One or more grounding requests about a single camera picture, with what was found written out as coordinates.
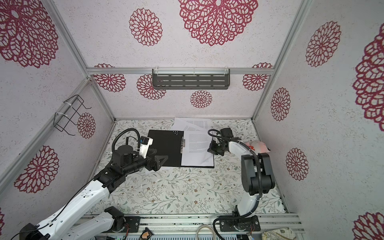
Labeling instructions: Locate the blue black folder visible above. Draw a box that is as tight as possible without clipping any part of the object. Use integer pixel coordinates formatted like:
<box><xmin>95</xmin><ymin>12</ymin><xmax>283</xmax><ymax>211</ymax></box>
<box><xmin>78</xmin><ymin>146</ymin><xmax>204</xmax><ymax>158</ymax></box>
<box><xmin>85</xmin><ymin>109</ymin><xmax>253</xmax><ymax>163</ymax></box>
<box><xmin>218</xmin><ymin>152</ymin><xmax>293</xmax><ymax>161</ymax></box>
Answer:
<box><xmin>146</xmin><ymin>129</ymin><xmax>215</xmax><ymax>169</ymax></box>

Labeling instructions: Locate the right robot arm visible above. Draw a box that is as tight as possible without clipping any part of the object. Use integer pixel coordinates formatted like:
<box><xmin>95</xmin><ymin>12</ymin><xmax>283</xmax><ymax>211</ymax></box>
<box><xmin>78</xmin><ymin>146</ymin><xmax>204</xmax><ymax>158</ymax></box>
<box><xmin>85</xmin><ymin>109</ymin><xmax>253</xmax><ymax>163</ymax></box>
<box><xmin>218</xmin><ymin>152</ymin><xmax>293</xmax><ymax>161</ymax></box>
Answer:
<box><xmin>207</xmin><ymin>128</ymin><xmax>276</xmax><ymax>222</ymax></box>

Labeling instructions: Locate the printed paper sheet back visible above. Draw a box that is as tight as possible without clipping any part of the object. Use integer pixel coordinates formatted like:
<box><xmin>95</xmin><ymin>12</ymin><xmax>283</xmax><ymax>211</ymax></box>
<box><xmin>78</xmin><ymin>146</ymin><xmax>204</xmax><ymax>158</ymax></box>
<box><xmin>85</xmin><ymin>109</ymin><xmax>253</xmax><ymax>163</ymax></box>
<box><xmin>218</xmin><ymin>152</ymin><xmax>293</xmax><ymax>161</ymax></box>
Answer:
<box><xmin>170</xmin><ymin>118</ymin><xmax>213</xmax><ymax>132</ymax></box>

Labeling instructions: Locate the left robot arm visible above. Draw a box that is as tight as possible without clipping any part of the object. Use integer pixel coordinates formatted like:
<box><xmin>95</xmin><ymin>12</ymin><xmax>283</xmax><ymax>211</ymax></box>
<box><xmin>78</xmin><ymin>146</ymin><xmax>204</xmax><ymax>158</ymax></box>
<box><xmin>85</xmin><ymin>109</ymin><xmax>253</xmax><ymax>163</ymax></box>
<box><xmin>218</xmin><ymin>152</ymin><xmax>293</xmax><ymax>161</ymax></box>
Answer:
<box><xmin>16</xmin><ymin>145</ymin><xmax>169</xmax><ymax>240</ymax></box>

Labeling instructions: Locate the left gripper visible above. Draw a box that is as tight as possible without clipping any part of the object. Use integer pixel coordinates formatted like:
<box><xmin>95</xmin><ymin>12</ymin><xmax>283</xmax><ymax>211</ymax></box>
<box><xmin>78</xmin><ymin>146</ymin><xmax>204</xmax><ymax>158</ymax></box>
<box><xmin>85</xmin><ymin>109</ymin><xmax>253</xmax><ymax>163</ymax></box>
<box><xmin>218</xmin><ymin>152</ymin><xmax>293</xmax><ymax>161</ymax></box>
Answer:
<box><xmin>123</xmin><ymin>149</ymin><xmax>168</xmax><ymax>176</ymax></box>

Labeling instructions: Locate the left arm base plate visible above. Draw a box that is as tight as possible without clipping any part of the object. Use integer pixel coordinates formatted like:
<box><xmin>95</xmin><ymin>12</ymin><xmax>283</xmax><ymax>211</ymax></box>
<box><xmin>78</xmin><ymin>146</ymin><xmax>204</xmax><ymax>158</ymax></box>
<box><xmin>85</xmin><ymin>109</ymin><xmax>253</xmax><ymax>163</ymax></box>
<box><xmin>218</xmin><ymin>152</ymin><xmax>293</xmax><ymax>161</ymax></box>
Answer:
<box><xmin>104</xmin><ymin>206</ymin><xmax>141</xmax><ymax>234</ymax></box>

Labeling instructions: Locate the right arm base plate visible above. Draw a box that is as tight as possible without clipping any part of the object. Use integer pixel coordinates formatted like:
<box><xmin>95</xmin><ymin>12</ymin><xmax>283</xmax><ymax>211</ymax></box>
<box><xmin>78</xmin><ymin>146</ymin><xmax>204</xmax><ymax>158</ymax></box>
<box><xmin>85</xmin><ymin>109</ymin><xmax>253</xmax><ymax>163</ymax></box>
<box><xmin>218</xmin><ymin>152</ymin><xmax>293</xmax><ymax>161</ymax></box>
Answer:
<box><xmin>219</xmin><ymin>215</ymin><xmax>261</xmax><ymax>232</ymax></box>

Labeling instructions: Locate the white cable loop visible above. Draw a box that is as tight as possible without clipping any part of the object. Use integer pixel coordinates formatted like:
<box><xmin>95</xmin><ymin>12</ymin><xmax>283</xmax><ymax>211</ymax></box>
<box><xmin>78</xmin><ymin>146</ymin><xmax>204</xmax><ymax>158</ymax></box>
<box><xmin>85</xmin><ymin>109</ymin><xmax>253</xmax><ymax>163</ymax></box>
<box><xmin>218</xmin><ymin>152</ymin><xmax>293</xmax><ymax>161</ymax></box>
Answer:
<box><xmin>195</xmin><ymin>224</ymin><xmax>217</xmax><ymax>240</ymax></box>

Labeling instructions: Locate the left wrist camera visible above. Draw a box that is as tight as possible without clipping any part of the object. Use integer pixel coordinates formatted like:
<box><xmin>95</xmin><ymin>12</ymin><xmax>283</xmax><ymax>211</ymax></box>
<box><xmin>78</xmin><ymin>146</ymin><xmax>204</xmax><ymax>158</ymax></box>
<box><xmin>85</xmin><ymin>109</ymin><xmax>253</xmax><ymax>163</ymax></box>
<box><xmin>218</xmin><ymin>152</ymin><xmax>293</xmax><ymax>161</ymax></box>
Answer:
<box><xmin>139</xmin><ymin>136</ymin><xmax>153</xmax><ymax>159</ymax></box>

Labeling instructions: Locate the grey wall shelf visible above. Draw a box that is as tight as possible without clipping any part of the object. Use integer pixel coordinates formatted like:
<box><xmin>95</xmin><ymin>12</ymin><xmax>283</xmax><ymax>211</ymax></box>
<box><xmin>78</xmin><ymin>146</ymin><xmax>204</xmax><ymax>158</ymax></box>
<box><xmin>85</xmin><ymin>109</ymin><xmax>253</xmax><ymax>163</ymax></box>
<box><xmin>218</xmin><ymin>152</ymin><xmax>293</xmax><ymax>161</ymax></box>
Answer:
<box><xmin>152</xmin><ymin>69</ymin><xmax>231</xmax><ymax>90</ymax></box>

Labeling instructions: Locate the pink plush toy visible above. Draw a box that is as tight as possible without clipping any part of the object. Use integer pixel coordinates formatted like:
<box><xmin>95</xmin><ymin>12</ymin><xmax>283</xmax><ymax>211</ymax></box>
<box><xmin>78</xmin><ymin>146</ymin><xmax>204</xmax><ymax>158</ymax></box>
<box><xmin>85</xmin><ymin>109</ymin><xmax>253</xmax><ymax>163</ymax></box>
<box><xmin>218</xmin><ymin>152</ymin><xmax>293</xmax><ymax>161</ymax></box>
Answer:
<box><xmin>249</xmin><ymin>141</ymin><xmax>270</xmax><ymax>154</ymax></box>

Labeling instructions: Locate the metal folder clip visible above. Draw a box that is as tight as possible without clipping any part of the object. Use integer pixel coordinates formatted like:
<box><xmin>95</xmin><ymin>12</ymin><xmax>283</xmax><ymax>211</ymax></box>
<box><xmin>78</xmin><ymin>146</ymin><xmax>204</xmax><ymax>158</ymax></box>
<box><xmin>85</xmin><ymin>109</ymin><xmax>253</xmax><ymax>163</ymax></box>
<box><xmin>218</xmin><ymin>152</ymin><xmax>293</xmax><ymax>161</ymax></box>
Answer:
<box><xmin>180</xmin><ymin>137</ymin><xmax>185</xmax><ymax>154</ymax></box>

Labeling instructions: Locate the patterned cloth bag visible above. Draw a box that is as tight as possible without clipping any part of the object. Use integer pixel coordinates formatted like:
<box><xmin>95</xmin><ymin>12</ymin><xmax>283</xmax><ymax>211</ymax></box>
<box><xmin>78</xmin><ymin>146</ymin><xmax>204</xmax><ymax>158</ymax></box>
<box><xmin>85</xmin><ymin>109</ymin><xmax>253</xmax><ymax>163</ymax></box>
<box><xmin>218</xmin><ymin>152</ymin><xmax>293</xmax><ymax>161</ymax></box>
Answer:
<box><xmin>262</xmin><ymin>228</ymin><xmax>297</xmax><ymax>240</ymax></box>

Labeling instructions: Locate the printed paper sheet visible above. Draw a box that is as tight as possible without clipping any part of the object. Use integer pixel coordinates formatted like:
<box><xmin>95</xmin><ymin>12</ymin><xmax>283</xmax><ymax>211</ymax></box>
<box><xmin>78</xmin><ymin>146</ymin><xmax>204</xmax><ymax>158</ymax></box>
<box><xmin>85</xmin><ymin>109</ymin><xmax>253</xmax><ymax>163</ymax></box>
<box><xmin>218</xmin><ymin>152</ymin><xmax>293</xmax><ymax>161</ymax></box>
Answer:
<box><xmin>170</xmin><ymin>118</ymin><xmax>213</xmax><ymax>132</ymax></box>
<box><xmin>181</xmin><ymin>131</ymin><xmax>215</xmax><ymax>168</ymax></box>

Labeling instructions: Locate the black wire wall rack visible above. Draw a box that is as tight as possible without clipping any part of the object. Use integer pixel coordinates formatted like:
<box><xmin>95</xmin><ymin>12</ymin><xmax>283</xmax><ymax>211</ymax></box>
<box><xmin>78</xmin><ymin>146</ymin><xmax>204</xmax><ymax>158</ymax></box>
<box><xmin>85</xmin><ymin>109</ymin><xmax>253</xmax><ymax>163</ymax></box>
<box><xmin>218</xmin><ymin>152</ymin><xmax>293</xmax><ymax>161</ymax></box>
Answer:
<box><xmin>53</xmin><ymin>95</ymin><xmax>91</xmax><ymax>136</ymax></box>

